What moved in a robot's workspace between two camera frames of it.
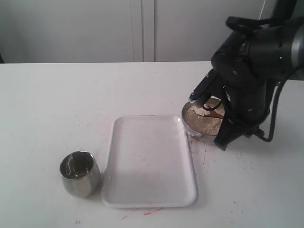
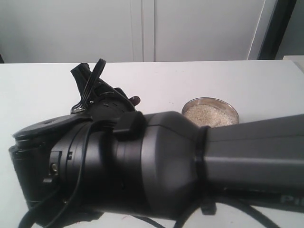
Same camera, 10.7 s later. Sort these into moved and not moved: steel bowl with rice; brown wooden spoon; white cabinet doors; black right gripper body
Moved: brown wooden spoon; black right gripper body
Not moved: steel bowl with rice; white cabinet doors
